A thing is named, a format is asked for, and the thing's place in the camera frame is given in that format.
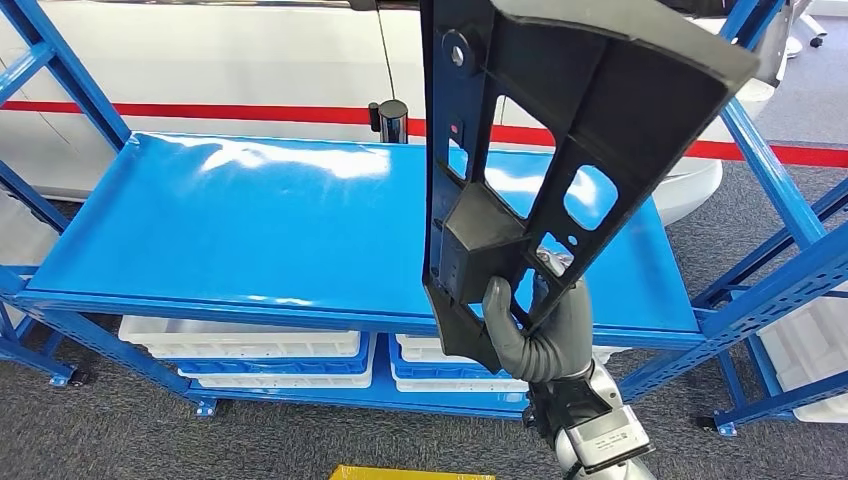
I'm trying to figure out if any white car body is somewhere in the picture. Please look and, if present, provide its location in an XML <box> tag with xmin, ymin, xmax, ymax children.
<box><xmin>0</xmin><ymin>0</ymin><xmax>776</xmax><ymax>227</ymax></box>

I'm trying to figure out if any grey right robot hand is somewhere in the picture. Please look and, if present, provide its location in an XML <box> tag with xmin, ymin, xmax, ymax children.
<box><xmin>481</xmin><ymin>243</ymin><xmax>595</xmax><ymax>384</ymax></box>

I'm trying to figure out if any yellow floor tape square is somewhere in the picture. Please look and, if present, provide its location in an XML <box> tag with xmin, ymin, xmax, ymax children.
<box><xmin>329</xmin><ymin>465</ymin><xmax>497</xmax><ymax>480</ymax></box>

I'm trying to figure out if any white wheeled chair base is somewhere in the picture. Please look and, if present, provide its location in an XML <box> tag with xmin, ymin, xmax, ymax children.
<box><xmin>788</xmin><ymin>13</ymin><xmax>829</xmax><ymax>51</ymax></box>

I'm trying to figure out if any black stanchion post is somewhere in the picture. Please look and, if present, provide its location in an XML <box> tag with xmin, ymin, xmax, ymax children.
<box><xmin>368</xmin><ymin>99</ymin><xmax>411</xmax><ymax>146</ymax></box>

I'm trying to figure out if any black plastic plate frame part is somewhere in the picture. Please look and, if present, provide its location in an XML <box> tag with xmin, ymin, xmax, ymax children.
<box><xmin>419</xmin><ymin>0</ymin><xmax>761</xmax><ymax>376</ymax></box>

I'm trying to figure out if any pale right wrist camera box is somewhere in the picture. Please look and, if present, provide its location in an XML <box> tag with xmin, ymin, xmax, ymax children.
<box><xmin>566</xmin><ymin>405</ymin><xmax>656</xmax><ymax>475</ymax></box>

